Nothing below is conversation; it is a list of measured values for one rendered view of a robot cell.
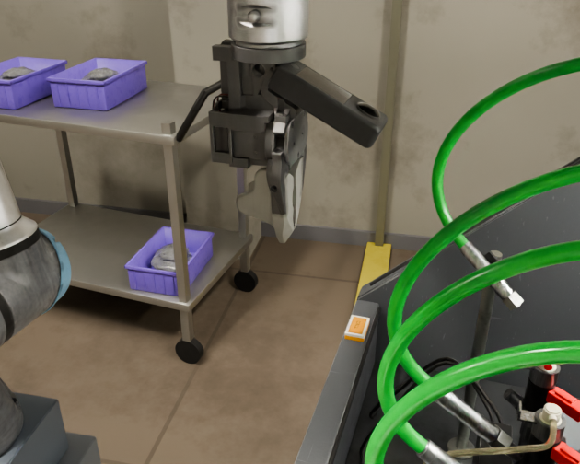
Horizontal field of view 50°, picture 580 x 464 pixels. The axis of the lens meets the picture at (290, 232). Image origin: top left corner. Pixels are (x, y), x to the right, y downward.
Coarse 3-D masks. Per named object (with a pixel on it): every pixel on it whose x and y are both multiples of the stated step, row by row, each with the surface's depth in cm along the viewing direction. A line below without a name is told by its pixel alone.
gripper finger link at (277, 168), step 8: (280, 144) 60; (272, 152) 59; (280, 152) 60; (272, 160) 60; (280, 160) 60; (272, 168) 60; (280, 168) 60; (272, 176) 60; (280, 176) 60; (272, 184) 61; (280, 184) 61; (272, 192) 61; (280, 192) 61; (272, 200) 63; (280, 200) 62; (272, 208) 64; (280, 208) 63
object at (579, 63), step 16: (560, 64) 62; (576, 64) 61; (512, 80) 66; (528, 80) 64; (544, 80) 64; (496, 96) 67; (480, 112) 69; (464, 128) 71; (448, 144) 73; (432, 176) 76; (432, 192) 77; (464, 240) 77
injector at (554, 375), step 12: (540, 372) 65; (552, 372) 65; (528, 384) 67; (540, 384) 66; (552, 384) 66; (504, 396) 69; (516, 396) 68; (528, 396) 67; (540, 396) 66; (516, 408) 69; (528, 408) 68; (540, 408) 67; (528, 432) 69
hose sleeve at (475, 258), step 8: (464, 248) 76; (472, 248) 76; (464, 256) 77; (472, 256) 76; (480, 256) 76; (472, 264) 76; (480, 264) 76; (488, 264) 76; (504, 280) 75; (496, 288) 75; (504, 288) 75; (512, 288) 75; (504, 296) 75
